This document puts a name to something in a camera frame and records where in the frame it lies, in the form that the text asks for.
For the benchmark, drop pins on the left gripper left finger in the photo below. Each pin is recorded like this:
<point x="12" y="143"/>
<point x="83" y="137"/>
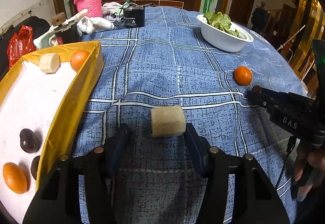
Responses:
<point x="114" y="149"/>

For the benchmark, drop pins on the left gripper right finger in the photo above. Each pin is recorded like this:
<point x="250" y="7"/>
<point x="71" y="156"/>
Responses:
<point x="197" y="147"/>

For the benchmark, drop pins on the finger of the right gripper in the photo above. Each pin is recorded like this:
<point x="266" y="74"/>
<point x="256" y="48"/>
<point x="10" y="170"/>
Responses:
<point x="285" y="97"/>
<point x="271" y="105"/>

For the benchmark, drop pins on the wrinkled red jujube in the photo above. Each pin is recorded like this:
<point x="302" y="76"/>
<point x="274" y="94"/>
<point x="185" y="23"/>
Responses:
<point x="256" y="89"/>

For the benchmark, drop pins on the orange tangerine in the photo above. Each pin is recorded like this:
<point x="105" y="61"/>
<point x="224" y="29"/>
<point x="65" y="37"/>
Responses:
<point x="14" y="178"/>
<point x="243" y="75"/>

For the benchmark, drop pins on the person right hand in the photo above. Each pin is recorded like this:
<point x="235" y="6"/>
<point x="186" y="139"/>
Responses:
<point x="308" y="170"/>

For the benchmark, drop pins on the white bowl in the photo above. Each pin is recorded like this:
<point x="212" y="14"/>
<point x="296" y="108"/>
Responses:
<point x="222" y="40"/>

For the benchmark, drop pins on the blue plaid tablecloth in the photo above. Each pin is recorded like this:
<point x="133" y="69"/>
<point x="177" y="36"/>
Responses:
<point x="168" y="62"/>

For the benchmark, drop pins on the dark plum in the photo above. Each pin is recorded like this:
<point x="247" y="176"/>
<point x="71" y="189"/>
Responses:
<point x="34" y="166"/>
<point x="29" y="141"/>

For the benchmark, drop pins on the green lettuce leaves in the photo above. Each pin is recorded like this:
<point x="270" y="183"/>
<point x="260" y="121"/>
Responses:
<point x="220" y="21"/>

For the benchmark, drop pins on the yellow cardboard tray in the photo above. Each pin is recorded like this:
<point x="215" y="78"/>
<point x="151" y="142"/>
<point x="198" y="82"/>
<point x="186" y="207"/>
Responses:
<point x="51" y="105"/>

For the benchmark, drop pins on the orange tangerine tray corner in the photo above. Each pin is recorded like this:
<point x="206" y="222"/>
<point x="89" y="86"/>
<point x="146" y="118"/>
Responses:
<point x="77" y="59"/>

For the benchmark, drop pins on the orange tangerine in tray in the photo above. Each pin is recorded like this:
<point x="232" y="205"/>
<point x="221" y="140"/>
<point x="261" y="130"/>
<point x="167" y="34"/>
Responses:
<point x="14" y="178"/>

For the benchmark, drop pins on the beige food chunk in tray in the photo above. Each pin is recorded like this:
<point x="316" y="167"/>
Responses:
<point x="49" y="63"/>

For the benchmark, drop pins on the dark jar with wooden stopper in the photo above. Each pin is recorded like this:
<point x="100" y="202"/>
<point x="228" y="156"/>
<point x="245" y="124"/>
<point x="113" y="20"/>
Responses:
<point x="66" y="32"/>

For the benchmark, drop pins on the white cotton gloves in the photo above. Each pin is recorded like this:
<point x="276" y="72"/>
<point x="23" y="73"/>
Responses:
<point x="113" y="19"/>

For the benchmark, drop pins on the black round jar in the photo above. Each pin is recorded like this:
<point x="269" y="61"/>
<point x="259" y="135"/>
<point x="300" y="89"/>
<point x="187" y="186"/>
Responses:
<point x="134" y="16"/>

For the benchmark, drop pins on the red plastic bag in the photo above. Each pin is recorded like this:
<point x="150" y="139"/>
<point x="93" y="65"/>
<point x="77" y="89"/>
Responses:
<point x="20" y="44"/>

